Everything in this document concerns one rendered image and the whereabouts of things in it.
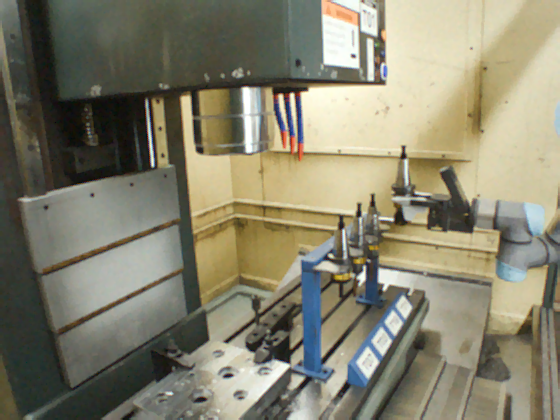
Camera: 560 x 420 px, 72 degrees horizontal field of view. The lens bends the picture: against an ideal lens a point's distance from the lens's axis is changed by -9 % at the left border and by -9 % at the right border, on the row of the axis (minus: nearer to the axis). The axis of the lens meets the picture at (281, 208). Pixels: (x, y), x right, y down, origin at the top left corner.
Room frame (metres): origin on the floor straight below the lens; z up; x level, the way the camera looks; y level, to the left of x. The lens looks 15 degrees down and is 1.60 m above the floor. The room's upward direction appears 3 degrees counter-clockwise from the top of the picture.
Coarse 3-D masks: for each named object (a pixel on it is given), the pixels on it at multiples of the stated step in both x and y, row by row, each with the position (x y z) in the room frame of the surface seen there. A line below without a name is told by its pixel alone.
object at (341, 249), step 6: (336, 228) 0.94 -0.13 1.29; (336, 234) 0.94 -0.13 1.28; (342, 234) 0.93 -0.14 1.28; (336, 240) 0.93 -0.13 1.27; (342, 240) 0.93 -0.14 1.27; (336, 246) 0.93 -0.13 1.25; (342, 246) 0.93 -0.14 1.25; (348, 246) 0.93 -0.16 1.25; (336, 252) 0.93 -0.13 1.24; (342, 252) 0.92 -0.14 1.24; (348, 252) 0.93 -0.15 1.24
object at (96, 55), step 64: (64, 0) 0.90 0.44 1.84; (128, 0) 0.79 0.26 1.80; (192, 0) 0.71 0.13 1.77; (256, 0) 0.64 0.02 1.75; (320, 0) 0.71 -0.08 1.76; (64, 64) 0.92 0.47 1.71; (128, 64) 0.80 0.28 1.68; (192, 64) 0.71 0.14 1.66; (256, 64) 0.64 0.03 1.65; (320, 64) 0.70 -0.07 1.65
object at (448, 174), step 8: (448, 168) 0.96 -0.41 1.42; (448, 176) 0.96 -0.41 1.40; (456, 176) 0.97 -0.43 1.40; (448, 184) 0.96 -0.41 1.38; (456, 184) 0.96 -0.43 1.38; (448, 192) 0.96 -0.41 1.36; (456, 192) 0.95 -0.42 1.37; (456, 200) 0.95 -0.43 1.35; (464, 200) 0.95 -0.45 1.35; (456, 208) 0.95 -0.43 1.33; (464, 208) 0.94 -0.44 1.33
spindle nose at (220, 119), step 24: (192, 96) 0.79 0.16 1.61; (216, 96) 0.75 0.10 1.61; (240, 96) 0.75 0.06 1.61; (264, 96) 0.78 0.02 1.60; (192, 120) 0.80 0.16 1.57; (216, 120) 0.75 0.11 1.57; (240, 120) 0.75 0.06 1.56; (264, 120) 0.78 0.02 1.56; (216, 144) 0.75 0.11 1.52; (240, 144) 0.75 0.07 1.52; (264, 144) 0.78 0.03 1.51
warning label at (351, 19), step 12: (324, 12) 0.71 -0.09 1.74; (336, 12) 0.76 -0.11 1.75; (348, 12) 0.80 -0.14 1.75; (324, 24) 0.71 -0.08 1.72; (336, 24) 0.75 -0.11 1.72; (348, 24) 0.80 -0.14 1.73; (324, 36) 0.71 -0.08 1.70; (336, 36) 0.75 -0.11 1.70; (348, 36) 0.80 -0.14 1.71; (324, 48) 0.71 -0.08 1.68; (336, 48) 0.75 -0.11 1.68; (348, 48) 0.80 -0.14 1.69; (324, 60) 0.71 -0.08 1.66; (336, 60) 0.75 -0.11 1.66; (348, 60) 0.80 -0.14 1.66
